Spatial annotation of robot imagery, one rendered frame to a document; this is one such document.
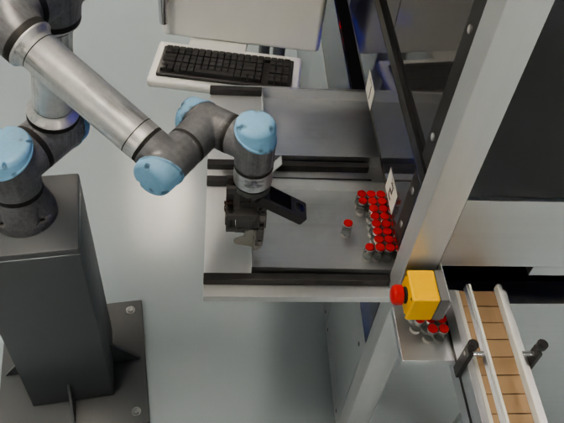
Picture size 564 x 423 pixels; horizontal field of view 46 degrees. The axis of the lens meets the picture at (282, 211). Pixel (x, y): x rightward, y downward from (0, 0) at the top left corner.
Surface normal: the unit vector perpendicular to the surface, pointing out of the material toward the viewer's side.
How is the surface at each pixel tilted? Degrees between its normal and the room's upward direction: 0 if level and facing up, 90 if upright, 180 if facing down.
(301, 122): 0
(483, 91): 90
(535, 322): 90
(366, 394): 90
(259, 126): 0
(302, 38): 90
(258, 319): 0
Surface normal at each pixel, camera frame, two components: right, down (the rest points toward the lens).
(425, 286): 0.08, -0.65
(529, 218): 0.05, 0.76
